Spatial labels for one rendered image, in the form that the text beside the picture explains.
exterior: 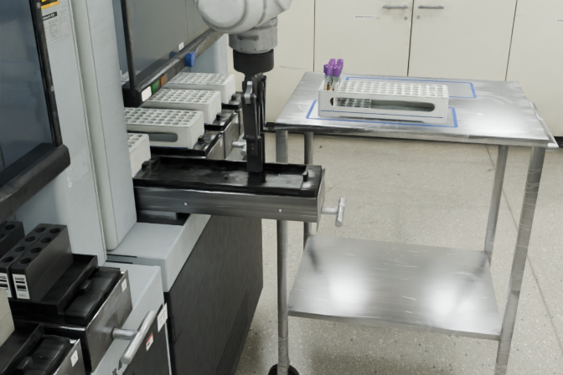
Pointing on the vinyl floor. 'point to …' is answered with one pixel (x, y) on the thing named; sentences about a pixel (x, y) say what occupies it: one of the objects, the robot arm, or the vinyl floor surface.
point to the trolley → (307, 268)
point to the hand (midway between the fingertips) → (255, 151)
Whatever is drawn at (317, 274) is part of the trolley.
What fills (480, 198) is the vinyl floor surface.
